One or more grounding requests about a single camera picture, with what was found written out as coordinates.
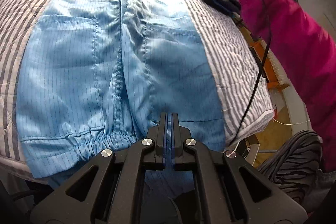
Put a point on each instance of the grey striped bed sheet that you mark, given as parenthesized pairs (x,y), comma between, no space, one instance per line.
(231,56)

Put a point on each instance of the light blue work coat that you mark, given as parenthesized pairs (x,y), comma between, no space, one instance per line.
(78,56)

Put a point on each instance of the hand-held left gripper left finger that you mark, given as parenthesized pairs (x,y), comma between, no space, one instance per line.
(161,134)

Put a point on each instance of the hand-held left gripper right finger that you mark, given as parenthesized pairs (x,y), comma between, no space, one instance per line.
(177,134)

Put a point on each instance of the person's striped grey trousers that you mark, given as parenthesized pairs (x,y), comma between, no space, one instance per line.
(288,161)

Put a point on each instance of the person's right forearm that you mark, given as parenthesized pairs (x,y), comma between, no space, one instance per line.
(302,43)

